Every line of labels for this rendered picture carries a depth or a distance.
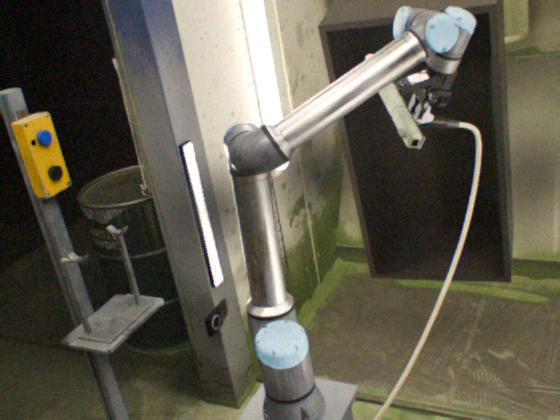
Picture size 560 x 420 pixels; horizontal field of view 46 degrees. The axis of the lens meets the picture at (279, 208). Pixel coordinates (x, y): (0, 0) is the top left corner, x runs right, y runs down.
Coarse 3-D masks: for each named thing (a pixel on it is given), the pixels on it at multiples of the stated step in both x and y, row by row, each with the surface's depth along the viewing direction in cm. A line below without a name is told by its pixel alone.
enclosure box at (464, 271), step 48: (336, 0) 247; (384, 0) 235; (432, 0) 223; (480, 0) 213; (336, 48) 250; (480, 48) 253; (480, 96) 265; (384, 144) 292; (432, 144) 285; (384, 192) 308; (432, 192) 300; (480, 192) 293; (384, 240) 315; (432, 240) 307; (480, 240) 299
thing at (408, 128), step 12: (384, 96) 209; (396, 96) 205; (396, 108) 202; (396, 120) 200; (408, 120) 196; (432, 120) 201; (444, 120) 203; (456, 120) 205; (408, 132) 192; (420, 132) 193; (408, 144) 193; (420, 144) 193
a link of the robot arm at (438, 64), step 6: (426, 60) 189; (432, 60) 186; (438, 60) 184; (444, 60) 184; (432, 66) 186; (438, 66) 185; (444, 66) 185; (450, 66) 185; (456, 66) 186; (444, 72) 186; (450, 72) 186
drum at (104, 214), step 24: (96, 216) 321; (120, 216) 317; (144, 216) 319; (96, 240) 332; (144, 240) 323; (120, 264) 329; (144, 264) 328; (168, 264) 332; (120, 288) 337; (144, 288) 333; (168, 288) 336; (168, 312) 341; (144, 336) 346; (168, 336) 346
